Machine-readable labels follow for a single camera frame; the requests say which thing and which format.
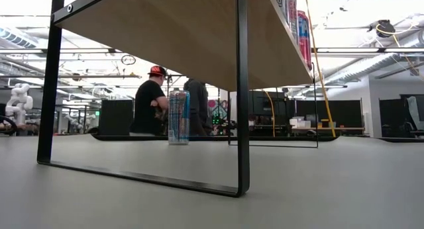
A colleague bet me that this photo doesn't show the wooden shelf black metal frame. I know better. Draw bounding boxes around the wooden shelf black metal frame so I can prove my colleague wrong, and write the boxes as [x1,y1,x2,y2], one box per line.
[36,0,319,199]

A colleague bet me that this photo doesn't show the yellow hanging cable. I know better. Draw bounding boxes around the yellow hanging cable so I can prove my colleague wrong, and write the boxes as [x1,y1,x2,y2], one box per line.
[263,89,276,138]
[303,0,337,138]

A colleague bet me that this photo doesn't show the black ceiling cable reel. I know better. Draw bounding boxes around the black ceiling cable reel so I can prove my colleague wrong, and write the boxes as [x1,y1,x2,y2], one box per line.
[367,19,397,38]

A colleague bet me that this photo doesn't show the black partition panel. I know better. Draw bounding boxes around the black partition panel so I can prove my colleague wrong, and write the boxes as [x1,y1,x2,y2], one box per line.
[294,99,364,129]
[99,99,134,136]

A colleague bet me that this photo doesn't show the orange Fanta soda can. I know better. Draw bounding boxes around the orange Fanta soda can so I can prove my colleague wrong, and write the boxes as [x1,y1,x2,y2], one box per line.
[297,10,312,71]

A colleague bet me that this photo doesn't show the silver can blue tab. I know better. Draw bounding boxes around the silver can blue tab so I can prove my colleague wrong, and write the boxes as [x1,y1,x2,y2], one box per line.
[168,89,191,146]

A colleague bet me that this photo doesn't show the colourful mural panel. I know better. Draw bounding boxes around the colourful mural panel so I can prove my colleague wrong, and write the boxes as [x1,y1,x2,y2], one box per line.
[207,99,229,124]

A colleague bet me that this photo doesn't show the long wooden workbench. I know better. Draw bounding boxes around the long wooden workbench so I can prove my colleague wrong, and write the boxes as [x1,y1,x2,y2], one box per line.
[291,126,365,136]

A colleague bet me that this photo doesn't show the person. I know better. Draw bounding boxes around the person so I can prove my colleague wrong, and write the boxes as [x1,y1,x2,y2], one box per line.
[129,66,170,136]
[184,77,213,137]

